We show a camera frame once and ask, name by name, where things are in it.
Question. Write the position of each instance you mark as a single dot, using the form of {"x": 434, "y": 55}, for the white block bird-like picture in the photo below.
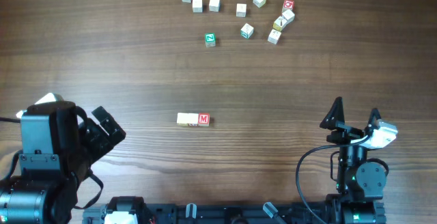
{"x": 241, "y": 10}

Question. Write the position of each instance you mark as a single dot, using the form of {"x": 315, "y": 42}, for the white block turtle picture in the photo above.
{"x": 197, "y": 6}

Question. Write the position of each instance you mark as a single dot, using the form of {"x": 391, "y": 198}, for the red U side block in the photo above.
{"x": 192, "y": 119}

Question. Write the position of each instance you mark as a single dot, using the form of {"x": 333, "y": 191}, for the white block teal side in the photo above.
{"x": 246, "y": 31}

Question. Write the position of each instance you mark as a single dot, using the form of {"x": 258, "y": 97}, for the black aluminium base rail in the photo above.
{"x": 135, "y": 210}

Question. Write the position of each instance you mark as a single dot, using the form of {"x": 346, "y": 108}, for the white block number 2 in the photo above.
{"x": 274, "y": 36}

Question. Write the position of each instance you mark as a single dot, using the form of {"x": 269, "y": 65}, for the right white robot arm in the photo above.
{"x": 360, "y": 180}

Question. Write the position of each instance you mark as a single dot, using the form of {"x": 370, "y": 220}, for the green Z letter block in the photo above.
{"x": 210, "y": 39}

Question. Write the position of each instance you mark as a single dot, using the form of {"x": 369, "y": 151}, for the red Q letter block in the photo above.
{"x": 288, "y": 5}

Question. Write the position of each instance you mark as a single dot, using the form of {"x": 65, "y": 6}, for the white block red Y side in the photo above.
{"x": 214, "y": 5}

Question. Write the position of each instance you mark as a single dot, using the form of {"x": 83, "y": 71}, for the red M letter block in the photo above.
{"x": 204, "y": 119}

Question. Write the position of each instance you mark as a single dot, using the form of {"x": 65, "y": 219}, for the white block beside yellow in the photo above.
{"x": 288, "y": 15}

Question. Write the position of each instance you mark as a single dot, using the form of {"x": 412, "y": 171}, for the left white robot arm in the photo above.
{"x": 60, "y": 144}

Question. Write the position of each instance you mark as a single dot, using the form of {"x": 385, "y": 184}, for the yellow-edged white block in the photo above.
{"x": 182, "y": 119}

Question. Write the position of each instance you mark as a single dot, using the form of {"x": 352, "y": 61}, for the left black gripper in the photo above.
{"x": 102, "y": 143}

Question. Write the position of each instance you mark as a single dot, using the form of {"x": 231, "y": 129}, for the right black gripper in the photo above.
{"x": 347, "y": 133}

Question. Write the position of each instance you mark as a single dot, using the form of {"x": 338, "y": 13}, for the yellow bordered picture block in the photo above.
{"x": 280, "y": 23}

